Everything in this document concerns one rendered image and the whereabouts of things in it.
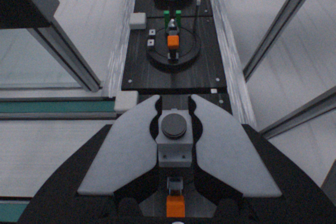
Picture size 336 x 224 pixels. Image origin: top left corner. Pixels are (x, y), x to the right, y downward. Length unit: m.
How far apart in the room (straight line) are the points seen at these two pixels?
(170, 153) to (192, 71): 0.23
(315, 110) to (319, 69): 0.41
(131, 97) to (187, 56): 0.16
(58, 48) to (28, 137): 0.26
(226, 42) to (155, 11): 0.23
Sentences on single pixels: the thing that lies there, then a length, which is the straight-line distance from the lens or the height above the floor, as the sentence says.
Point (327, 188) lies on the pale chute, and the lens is 0.33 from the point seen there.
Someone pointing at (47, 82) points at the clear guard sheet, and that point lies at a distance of 0.46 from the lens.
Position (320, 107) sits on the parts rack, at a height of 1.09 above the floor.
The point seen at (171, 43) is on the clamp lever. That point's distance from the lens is 0.31.
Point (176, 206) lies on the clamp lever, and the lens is 0.21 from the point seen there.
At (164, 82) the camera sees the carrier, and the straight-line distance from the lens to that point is 0.37.
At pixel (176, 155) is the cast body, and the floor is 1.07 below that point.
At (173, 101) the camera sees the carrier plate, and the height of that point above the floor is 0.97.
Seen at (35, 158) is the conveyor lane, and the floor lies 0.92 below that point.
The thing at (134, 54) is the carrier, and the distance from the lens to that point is 0.43.
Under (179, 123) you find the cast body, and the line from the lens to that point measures 0.19.
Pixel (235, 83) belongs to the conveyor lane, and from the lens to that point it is 0.41.
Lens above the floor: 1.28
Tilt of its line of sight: 63 degrees down
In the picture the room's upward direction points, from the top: 4 degrees counter-clockwise
